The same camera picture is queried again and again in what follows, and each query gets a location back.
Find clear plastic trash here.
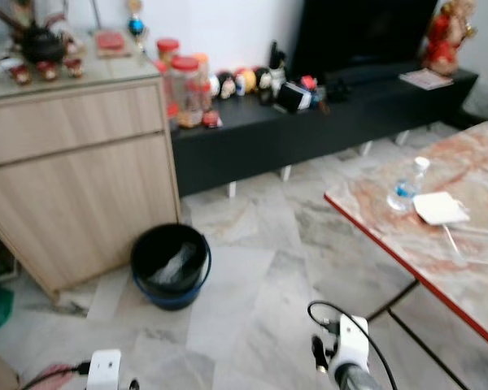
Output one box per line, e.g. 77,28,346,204
149,242,198,285

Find black rubbish bin blue rim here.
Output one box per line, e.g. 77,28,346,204
130,223,212,312

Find red marble table black legs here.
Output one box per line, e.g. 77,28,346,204
324,122,488,390

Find clear plastic water bottle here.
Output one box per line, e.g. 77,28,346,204
387,156,431,213

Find white paper tissue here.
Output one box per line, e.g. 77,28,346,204
412,191,471,228

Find bare person's foot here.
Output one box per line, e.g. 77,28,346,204
24,363,76,390

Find black low TV console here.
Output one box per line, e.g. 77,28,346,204
169,67,480,197

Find black and white box device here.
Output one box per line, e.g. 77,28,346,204
273,80,315,115

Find small red blue toy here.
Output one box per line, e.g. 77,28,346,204
301,75,328,108

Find black and white figurine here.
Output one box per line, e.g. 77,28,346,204
257,41,288,105

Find round yellow doll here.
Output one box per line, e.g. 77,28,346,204
234,68,258,97

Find round black white doll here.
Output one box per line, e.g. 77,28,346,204
215,71,236,99

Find light wood sideboard cabinet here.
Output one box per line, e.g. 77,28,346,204
0,69,182,297

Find pink printed card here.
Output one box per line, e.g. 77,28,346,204
398,68,453,91

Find large clear jar red lid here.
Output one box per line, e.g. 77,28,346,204
169,55,205,129

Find clear jar orange lid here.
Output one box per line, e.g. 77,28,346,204
192,52,212,111

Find black television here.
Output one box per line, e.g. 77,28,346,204
289,0,442,82

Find small red tea cup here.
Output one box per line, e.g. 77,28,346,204
10,64,33,86
35,60,58,82
63,57,85,80

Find red and gold figurine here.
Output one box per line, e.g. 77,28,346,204
420,0,477,78

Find small clear jar red lid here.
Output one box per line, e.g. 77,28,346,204
156,37,181,70

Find black teapot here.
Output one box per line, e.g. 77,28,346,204
24,23,68,67

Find flat red box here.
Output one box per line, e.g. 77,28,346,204
95,30,128,57

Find trophy with blue ball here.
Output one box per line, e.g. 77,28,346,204
125,0,148,43

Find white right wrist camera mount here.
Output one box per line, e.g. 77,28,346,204
334,314,370,384

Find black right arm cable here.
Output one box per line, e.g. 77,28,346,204
307,300,401,390

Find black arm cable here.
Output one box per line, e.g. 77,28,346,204
42,362,90,386
307,300,401,390

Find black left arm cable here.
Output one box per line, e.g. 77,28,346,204
42,362,90,386

